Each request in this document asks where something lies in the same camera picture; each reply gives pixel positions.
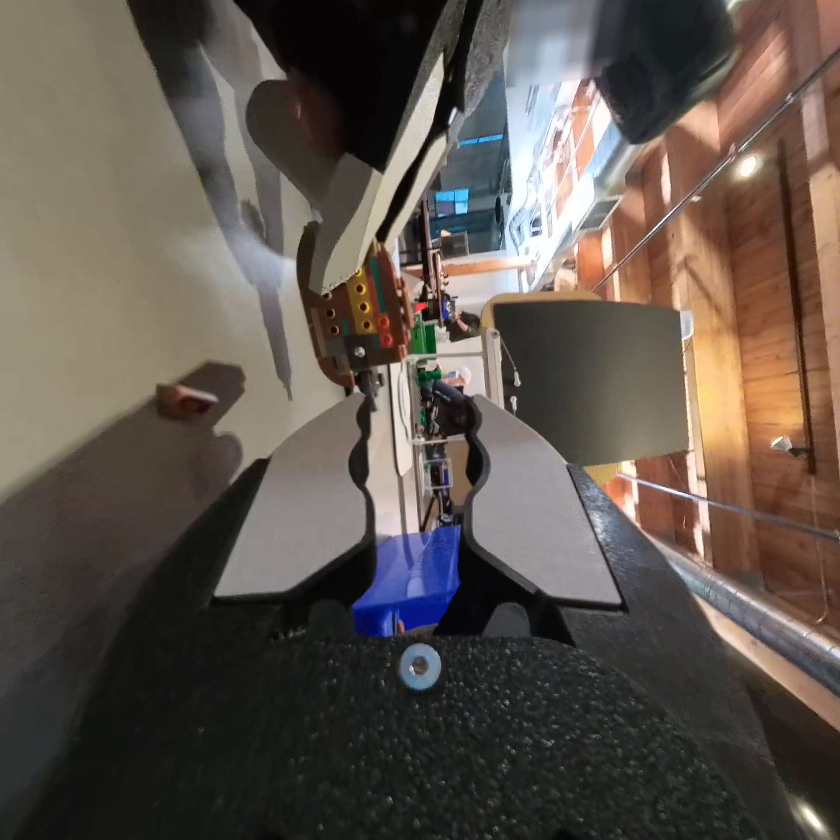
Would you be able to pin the blue storage bin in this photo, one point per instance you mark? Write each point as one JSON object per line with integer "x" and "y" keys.
{"x": 407, "y": 577}

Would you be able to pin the ceiling lamp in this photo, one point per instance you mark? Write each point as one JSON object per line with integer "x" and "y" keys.
{"x": 748, "y": 165}

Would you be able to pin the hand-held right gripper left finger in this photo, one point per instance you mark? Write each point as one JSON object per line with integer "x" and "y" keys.
{"x": 295, "y": 518}

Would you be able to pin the grey desk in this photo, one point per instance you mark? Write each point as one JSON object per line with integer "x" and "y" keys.
{"x": 98, "y": 229}

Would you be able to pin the person's left hand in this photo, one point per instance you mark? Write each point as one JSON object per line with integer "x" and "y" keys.
{"x": 315, "y": 111}

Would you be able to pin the wall spotlight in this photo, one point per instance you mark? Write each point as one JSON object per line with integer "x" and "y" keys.
{"x": 781, "y": 445}

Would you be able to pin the silver duct pipe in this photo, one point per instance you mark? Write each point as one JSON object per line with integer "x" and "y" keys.
{"x": 774, "y": 623}

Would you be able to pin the small brown brick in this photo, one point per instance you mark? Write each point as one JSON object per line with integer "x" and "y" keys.
{"x": 187, "y": 400}

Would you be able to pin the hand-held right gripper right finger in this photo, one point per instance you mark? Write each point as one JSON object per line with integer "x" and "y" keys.
{"x": 531, "y": 518}

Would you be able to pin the green building set box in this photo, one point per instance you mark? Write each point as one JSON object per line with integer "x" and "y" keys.
{"x": 423, "y": 341}

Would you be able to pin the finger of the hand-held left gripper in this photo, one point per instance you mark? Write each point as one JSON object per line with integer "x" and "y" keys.
{"x": 269, "y": 118}
{"x": 348, "y": 216}

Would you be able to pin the white board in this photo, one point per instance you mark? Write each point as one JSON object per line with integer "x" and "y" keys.
{"x": 401, "y": 426}

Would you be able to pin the brown toy brick model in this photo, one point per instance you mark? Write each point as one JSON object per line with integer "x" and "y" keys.
{"x": 367, "y": 315}

